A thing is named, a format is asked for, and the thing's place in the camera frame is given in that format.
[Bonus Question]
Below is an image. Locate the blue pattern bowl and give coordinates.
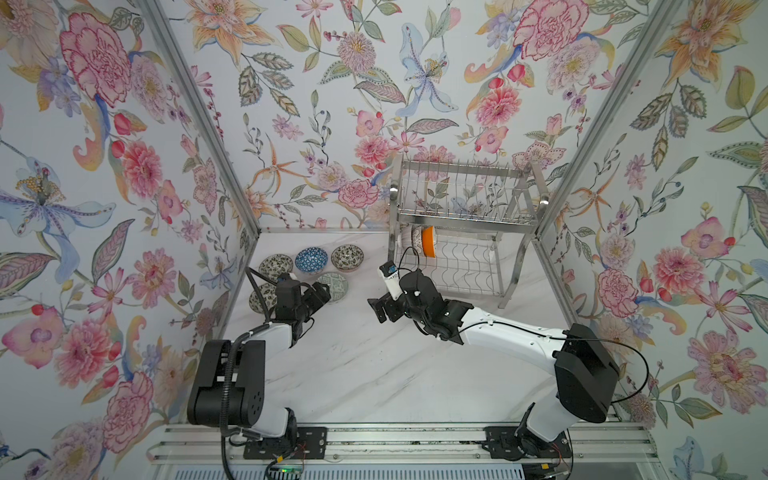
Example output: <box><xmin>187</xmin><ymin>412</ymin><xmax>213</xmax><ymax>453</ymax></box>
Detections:
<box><xmin>294</xmin><ymin>247</ymin><xmax>329</xmax><ymax>275</ymax></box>

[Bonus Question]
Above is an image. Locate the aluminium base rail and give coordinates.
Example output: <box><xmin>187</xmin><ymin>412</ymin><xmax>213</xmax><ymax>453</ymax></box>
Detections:
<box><xmin>147</xmin><ymin>418</ymin><xmax>658</xmax><ymax>465</ymax></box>

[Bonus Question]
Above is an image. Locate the two-tier steel dish rack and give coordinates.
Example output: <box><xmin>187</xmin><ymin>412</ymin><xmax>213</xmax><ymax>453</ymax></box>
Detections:
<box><xmin>388</xmin><ymin>155</ymin><xmax>550</xmax><ymax>308</ymax></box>

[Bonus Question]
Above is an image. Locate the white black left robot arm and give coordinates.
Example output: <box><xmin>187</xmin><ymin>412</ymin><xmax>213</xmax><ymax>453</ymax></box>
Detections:
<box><xmin>187</xmin><ymin>274</ymin><xmax>331</xmax><ymax>459</ymax></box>

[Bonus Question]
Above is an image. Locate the plain white bowl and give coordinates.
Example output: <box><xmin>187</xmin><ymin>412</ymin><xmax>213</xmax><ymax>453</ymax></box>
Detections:
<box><xmin>421</xmin><ymin>226</ymin><xmax>437</xmax><ymax>258</ymax></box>

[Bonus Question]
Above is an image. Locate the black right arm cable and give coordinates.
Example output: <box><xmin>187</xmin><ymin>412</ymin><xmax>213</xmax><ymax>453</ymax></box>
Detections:
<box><xmin>395</xmin><ymin>245</ymin><xmax>651</xmax><ymax>404</ymax></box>

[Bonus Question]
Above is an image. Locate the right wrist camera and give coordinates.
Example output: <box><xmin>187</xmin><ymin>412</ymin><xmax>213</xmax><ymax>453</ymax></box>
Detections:
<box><xmin>378</xmin><ymin>260</ymin><xmax>402</xmax><ymax>300</ymax></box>

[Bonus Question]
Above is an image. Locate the dark floral bowl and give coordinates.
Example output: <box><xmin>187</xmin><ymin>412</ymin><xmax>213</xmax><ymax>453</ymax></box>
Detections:
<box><xmin>249</xmin><ymin>283</ymin><xmax>277</xmax><ymax>314</ymax></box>

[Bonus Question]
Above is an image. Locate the green leaf pattern bowl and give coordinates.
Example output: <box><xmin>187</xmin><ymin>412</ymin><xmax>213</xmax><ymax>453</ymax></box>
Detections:
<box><xmin>258</xmin><ymin>254</ymin><xmax>294</xmax><ymax>280</ymax></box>

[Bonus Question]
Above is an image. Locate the brown mandala pattern bowl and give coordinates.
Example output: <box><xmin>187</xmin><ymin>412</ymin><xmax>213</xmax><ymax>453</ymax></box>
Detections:
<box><xmin>411</xmin><ymin>225</ymin><xmax>423</xmax><ymax>255</ymax></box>

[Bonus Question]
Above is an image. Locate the dark speckled bowl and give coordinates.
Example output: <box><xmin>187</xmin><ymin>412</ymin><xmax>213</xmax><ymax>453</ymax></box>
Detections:
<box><xmin>331</xmin><ymin>244</ymin><xmax>365</xmax><ymax>272</ymax></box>

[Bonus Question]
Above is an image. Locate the pale green pattern bowl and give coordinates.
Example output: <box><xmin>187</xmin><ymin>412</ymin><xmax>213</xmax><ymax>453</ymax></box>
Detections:
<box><xmin>317</xmin><ymin>272</ymin><xmax>349</xmax><ymax>302</ymax></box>

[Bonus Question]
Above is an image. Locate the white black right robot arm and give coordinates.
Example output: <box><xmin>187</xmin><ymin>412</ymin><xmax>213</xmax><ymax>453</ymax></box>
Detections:
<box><xmin>368</xmin><ymin>261</ymin><xmax>619</xmax><ymax>461</ymax></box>

